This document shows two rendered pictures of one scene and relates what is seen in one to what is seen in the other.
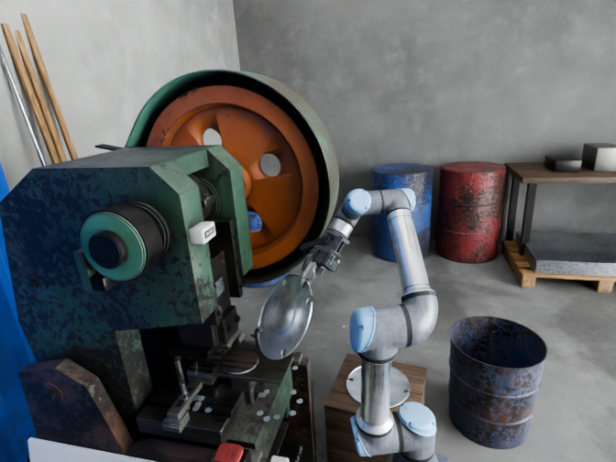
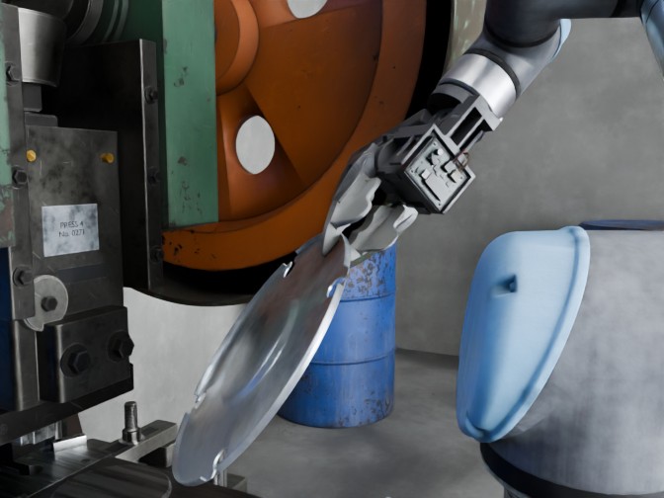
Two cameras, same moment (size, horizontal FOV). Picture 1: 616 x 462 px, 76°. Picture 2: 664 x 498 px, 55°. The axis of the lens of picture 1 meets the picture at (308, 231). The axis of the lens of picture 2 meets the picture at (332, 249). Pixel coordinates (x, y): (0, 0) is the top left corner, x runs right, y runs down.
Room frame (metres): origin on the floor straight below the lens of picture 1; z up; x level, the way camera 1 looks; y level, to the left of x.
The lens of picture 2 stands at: (0.55, -0.10, 1.12)
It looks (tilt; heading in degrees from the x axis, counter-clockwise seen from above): 7 degrees down; 11
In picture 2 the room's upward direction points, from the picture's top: straight up
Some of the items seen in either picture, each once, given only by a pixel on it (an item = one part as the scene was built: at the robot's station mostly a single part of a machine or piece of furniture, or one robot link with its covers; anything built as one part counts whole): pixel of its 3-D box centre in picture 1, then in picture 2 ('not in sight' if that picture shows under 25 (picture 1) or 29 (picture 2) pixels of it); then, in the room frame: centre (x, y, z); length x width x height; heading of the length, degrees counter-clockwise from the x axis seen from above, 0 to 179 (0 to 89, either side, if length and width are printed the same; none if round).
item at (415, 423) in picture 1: (413, 428); not in sight; (0.97, -0.30, 0.62); 0.13 x 0.12 x 0.14; 94
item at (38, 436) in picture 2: not in sight; (34, 421); (1.17, 0.38, 0.84); 0.05 x 0.03 x 0.04; 165
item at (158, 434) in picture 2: (228, 335); (136, 436); (1.34, 0.34, 0.76); 0.17 x 0.06 x 0.10; 165
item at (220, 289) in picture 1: (207, 294); (43, 252); (1.16, 0.34, 1.04); 0.17 x 0.15 x 0.30; 75
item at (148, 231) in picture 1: (124, 245); not in sight; (0.94, 0.47, 1.31); 0.22 x 0.12 x 0.22; 75
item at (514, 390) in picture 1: (491, 380); not in sight; (1.58, -0.87, 0.24); 0.42 x 0.42 x 0.48
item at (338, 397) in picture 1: (378, 414); not in sight; (1.47, -0.28, 0.18); 0.40 x 0.38 x 0.35; 68
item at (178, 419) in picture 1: (183, 398); not in sight; (1.01, 0.43, 0.76); 0.17 x 0.06 x 0.10; 165
